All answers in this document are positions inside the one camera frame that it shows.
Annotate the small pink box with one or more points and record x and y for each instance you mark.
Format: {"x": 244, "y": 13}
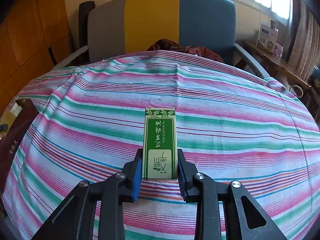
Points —
{"x": 278, "y": 50}

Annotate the green white carton box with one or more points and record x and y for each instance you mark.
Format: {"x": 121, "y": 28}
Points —
{"x": 160, "y": 135}

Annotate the wooden wardrobe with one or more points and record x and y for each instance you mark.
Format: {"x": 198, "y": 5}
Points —
{"x": 30, "y": 30}

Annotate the grey yellow blue chair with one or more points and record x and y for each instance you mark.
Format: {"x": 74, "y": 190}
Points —
{"x": 150, "y": 22}

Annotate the pink side curtain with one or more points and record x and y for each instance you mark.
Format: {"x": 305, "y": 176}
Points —
{"x": 305, "y": 42}

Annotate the black rolled mat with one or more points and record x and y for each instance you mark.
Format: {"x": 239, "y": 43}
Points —
{"x": 86, "y": 22}

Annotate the blue white box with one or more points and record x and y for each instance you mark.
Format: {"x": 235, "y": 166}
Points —
{"x": 266, "y": 38}

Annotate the cardboard box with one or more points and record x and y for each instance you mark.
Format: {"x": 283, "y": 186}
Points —
{"x": 10, "y": 116}

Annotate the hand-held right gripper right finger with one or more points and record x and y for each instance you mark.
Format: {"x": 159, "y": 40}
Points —
{"x": 182, "y": 180}

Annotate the striped tablecloth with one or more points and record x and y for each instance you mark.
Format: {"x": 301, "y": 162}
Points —
{"x": 225, "y": 130}

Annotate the maroon cloth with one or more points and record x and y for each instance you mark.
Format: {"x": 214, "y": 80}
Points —
{"x": 175, "y": 47}

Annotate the wooden side table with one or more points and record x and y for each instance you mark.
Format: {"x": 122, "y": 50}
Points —
{"x": 280, "y": 65}

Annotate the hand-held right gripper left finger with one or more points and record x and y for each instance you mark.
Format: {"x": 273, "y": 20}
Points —
{"x": 137, "y": 180}

